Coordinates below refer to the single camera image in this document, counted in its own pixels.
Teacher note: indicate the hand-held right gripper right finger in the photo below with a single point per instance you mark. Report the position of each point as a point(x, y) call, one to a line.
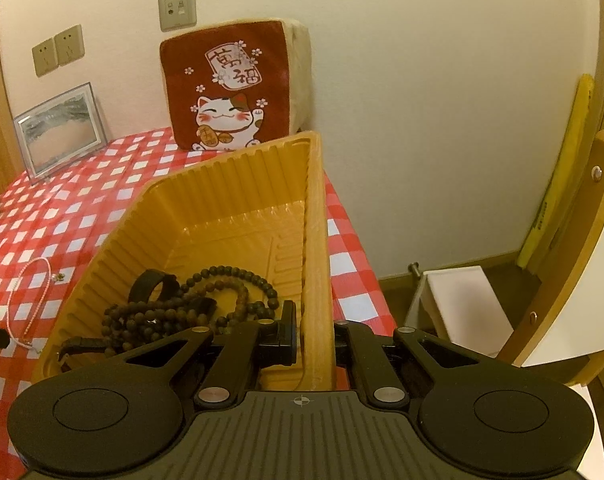
point(352, 345)

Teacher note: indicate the red white checkered tablecloth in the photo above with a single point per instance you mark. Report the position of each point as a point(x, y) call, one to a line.
point(92, 195)

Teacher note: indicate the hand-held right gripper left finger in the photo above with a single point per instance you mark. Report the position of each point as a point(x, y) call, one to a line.
point(291, 332)

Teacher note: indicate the white wooden chair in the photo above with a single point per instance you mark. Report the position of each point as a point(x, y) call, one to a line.
point(586, 260)

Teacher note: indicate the yellow leaning board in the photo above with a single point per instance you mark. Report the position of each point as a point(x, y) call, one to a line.
point(561, 170)

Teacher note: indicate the brown lucky cat cushion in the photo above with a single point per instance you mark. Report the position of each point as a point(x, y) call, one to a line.
point(222, 85)

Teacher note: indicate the beige wall socket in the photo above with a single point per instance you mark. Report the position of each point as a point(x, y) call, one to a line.
point(69, 45)
point(45, 57)

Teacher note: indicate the beige wall network outlet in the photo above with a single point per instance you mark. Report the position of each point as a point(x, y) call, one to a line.
point(177, 10)

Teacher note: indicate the orange plastic tray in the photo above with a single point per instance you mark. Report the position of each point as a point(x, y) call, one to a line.
point(222, 200)

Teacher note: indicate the clear sand picture frame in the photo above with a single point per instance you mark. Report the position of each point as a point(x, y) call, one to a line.
point(59, 132)

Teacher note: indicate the black wrist watch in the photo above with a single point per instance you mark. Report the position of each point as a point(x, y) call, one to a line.
point(144, 285)

